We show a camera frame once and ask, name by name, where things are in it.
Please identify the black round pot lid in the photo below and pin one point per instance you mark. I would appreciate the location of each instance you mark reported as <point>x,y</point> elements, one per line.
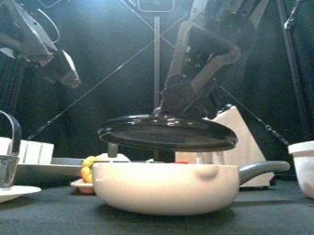
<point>168,134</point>

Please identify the yellow toy corn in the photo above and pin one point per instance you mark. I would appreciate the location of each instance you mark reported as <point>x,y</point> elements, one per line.
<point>86,170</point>

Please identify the grey tray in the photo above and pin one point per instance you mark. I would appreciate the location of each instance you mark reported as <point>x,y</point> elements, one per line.
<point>49,171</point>

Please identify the grey vertical frame pole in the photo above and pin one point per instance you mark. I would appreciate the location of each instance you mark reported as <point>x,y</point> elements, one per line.
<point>157,61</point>

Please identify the black slanted frame pole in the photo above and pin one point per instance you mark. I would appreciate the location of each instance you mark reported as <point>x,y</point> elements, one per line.
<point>292,76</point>

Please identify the white toy knife block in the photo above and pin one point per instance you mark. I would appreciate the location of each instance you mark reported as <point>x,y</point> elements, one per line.
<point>245,143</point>

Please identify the white cup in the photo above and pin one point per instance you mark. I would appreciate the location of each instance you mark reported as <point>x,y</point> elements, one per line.
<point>305,168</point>

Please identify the small red toy food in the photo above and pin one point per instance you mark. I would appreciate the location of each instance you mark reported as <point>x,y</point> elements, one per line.
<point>180,162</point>

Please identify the white plate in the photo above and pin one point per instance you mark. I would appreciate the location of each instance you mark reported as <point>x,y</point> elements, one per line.
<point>14,192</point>

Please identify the small pink dish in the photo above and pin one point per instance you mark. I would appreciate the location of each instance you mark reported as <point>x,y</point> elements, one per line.
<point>82,186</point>

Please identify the white slotted dish rack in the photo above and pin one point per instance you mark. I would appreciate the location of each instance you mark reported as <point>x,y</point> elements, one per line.
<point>35,151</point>

